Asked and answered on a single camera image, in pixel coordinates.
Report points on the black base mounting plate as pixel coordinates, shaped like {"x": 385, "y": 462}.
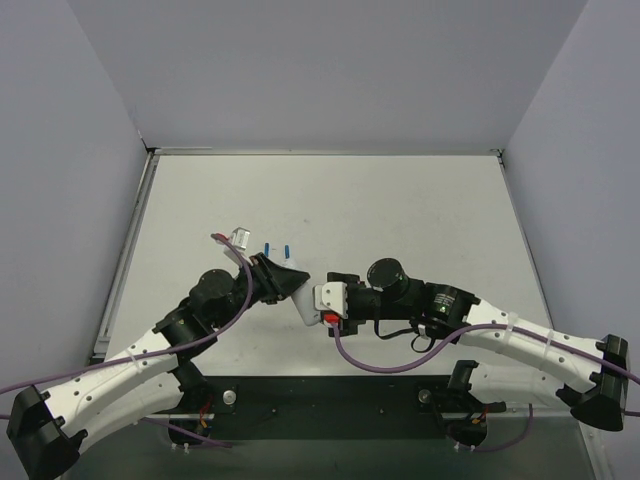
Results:
{"x": 334, "y": 408}

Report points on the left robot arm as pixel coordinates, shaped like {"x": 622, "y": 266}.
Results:
{"x": 50, "y": 428}

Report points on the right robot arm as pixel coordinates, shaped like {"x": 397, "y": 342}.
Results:
{"x": 587, "y": 376}

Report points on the white remote control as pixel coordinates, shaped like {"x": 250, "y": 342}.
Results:
{"x": 303, "y": 300}

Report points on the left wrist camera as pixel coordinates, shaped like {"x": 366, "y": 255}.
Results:
{"x": 234, "y": 244}

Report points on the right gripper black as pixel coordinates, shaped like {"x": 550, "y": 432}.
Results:
{"x": 350, "y": 302}

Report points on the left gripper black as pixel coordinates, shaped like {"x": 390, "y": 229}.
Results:
{"x": 263, "y": 279}

